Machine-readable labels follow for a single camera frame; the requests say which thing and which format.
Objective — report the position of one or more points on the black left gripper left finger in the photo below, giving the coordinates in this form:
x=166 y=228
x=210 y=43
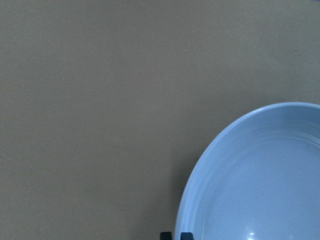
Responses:
x=166 y=235

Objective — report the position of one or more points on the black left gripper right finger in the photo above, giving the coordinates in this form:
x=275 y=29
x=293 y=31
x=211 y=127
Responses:
x=186 y=236

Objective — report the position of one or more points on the blue round plate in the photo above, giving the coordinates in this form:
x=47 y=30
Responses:
x=259 y=179

